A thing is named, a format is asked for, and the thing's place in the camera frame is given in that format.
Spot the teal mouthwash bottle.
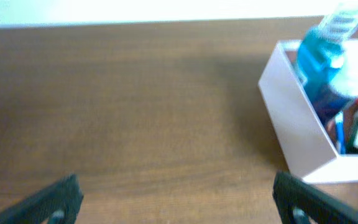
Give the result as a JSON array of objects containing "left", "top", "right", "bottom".
[{"left": 294, "top": 3, "right": 358, "bottom": 101}]

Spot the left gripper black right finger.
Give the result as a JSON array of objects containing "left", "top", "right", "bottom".
[{"left": 272, "top": 171, "right": 358, "bottom": 224}]

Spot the white open cardboard box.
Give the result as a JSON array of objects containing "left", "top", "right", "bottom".
[{"left": 258, "top": 40, "right": 358, "bottom": 184}]

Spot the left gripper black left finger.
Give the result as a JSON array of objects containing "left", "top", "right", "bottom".
[{"left": 0, "top": 174, "right": 84, "bottom": 224}]

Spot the blue white toothbrush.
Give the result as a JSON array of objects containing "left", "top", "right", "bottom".
[{"left": 334, "top": 111, "right": 346, "bottom": 154}]

